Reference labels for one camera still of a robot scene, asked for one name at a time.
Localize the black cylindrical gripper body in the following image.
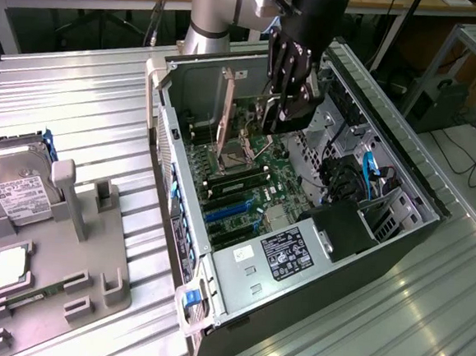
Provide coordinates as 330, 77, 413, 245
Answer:
278, 0, 352, 56

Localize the graphics card with metal bracket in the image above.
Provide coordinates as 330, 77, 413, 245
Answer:
214, 65, 313, 162

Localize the silver metal disk bay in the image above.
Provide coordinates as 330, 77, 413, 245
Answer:
286, 84, 355, 184

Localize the metal socket cover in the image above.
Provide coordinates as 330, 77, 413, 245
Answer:
239, 129, 276, 158

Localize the green motherboard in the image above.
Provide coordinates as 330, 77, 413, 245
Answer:
176, 111, 322, 261

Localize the thin socket locking lever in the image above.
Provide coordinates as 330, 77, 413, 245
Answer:
206, 113, 218, 149

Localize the CPU socket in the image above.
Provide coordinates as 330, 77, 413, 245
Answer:
215, 141, 253, 178

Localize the black RAM slot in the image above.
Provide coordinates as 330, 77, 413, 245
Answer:
187, 118, 221, 140
189, 127, 221, 148

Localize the green RAM stick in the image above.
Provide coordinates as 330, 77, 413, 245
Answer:
3, 278, 69, 315
208, 170, 271, 203

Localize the black equipment box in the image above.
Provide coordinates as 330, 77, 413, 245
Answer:
405, 74, 472, 138

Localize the silver chipset heatsink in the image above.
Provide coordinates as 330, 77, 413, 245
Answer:
264, 206, 299, 233

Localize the black plastic air shroud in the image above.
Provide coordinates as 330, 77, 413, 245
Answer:
307, 197, 381, 267

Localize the blue expansion slot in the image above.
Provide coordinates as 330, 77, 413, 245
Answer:
202, 197, 250, 228

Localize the black expansion slot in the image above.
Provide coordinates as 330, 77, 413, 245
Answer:
210, 224, 262, 252
206, 217, 256, 241

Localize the black chair base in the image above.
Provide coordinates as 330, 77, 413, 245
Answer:
53, 4, 152, 50

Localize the silver power supply with label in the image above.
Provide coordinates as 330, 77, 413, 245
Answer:
206, 211, 340, 323

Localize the open black PC case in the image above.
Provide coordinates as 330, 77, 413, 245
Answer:
124, 21, 466, 356

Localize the blue case release latch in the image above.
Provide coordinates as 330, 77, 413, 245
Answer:
179, 288, 202, 308

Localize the hard disk with blue carrier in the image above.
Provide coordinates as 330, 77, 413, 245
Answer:
0, 124, 67, 232

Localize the grey plastic parts rack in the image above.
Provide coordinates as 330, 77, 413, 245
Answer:
0, 153, 143, 356

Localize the silver CPU chip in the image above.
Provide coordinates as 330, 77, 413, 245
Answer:
0, 244, 30, 291

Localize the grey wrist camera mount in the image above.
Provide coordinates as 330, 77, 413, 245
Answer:
250, 0, 297, 23

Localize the black hanging cable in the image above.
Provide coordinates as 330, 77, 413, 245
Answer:
377, 0, 406, 73

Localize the black power wire bundle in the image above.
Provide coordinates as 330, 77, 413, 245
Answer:
316, 152, 367, 206

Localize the blue flat data wire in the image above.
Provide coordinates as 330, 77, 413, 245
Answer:
358, 149, 381, 206

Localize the thin coloured wire bundle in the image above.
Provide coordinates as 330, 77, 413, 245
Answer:
375, 164, 399, 196

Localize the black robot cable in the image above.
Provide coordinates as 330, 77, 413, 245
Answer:
146, 0, 173, 49

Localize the black floor cable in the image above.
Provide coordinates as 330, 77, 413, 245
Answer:
426, 129, 476, 178

